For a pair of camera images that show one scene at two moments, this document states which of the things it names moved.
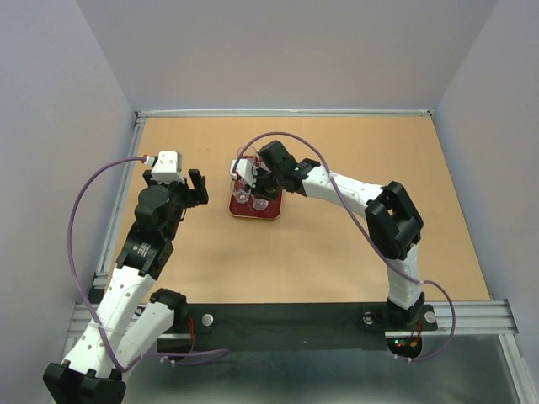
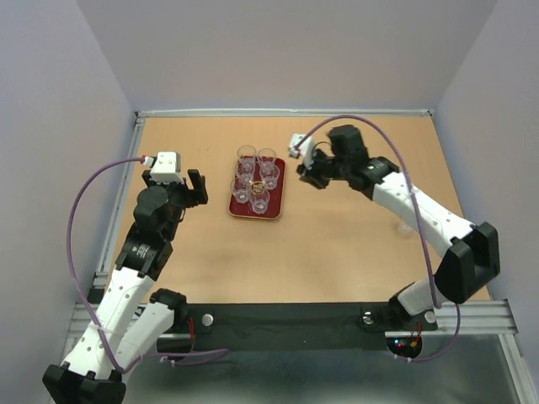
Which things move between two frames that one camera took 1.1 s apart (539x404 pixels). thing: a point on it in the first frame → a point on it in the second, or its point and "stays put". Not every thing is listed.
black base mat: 302,326 stays put
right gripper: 257,190 → 311,175
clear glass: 240,190 stays put
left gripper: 199,183 stays put
